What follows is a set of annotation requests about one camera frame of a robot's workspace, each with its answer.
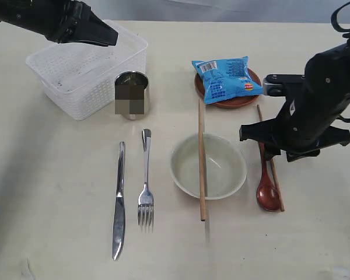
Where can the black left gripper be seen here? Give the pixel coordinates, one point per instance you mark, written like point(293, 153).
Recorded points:
point(73, 22)

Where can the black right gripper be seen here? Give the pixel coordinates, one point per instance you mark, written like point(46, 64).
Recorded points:
point(299, 136)

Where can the wooden chopstick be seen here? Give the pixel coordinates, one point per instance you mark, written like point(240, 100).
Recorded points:
point(201, 155)
point(276, 183)

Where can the white perforated plastic basket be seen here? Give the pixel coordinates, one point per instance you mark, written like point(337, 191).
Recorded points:
point(79, 78)

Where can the red-brown wooden spoon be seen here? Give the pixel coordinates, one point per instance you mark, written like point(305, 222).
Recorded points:
point(267, 195)

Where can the shiny steel cup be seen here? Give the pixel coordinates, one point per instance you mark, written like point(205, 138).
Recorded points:
point(131, 99)

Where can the blue snack packet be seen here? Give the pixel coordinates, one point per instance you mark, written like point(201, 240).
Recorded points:
point(225, 79)

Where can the silver metal spoon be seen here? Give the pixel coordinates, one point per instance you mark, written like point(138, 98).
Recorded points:
point(146, 200)

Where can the silver metal knife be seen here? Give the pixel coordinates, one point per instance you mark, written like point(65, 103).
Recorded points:
point(119, 212)

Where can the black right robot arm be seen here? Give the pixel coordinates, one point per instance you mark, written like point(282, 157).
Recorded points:
point(313, 101)

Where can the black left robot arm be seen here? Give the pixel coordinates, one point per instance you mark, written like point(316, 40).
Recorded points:
point(21, 13)

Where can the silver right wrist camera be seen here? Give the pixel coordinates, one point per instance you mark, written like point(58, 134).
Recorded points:
point(278, 85)

